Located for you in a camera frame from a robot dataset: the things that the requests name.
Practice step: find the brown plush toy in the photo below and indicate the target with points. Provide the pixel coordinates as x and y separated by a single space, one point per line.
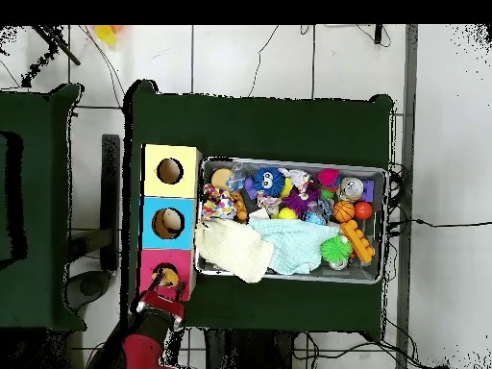
169 277

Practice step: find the cream muslin cloth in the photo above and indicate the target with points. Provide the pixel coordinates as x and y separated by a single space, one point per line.
234 246

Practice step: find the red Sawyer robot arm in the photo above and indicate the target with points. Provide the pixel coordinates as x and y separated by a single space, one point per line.
142 353

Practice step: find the wooden box with three holes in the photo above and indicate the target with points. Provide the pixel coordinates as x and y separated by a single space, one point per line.
169 238

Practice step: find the crumpled polka dot paper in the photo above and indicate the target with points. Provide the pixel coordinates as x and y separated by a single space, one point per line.
217 205

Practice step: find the mint green muslin cloth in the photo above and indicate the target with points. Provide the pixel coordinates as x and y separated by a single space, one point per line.
296 242

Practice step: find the blue spiky ball with eyes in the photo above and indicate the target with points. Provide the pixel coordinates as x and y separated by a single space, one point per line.
268 180

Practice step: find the dark green side table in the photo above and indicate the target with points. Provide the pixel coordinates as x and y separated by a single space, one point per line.
42 192

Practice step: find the green spiky rubber ball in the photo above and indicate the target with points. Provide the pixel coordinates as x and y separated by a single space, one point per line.
336 249

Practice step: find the small orange basketball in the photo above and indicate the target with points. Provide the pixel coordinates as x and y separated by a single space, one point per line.
343 212

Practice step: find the orange toy building brick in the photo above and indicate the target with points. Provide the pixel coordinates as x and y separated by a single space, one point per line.
357 242

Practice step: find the pink spiky rubber ball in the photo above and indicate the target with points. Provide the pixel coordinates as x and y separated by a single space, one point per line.
327 177

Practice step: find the dark green tablecloth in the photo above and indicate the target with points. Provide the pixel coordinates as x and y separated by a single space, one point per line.
269 127

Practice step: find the smooth orange-red ball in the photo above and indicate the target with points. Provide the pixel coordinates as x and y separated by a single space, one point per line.
363 210

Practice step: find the black rod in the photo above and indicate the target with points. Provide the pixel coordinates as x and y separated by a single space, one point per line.
65 50

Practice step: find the yellow plastic toy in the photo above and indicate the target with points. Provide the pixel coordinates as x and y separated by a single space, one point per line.
104 34

